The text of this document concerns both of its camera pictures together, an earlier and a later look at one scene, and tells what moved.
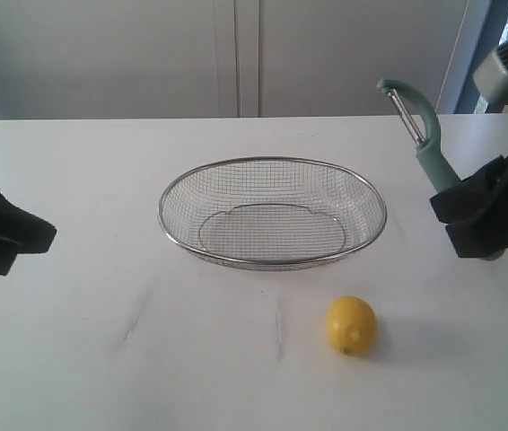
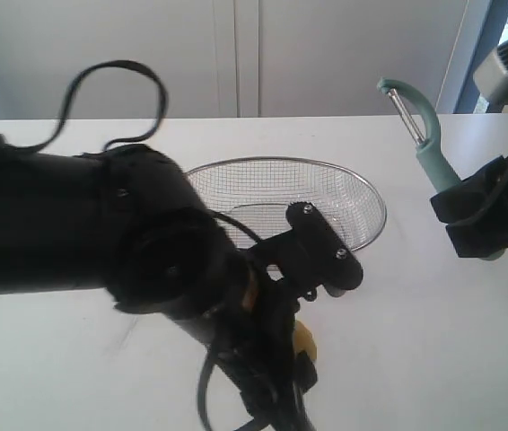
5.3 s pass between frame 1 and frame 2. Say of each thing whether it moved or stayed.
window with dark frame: stayed
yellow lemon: moved
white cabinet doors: stayed
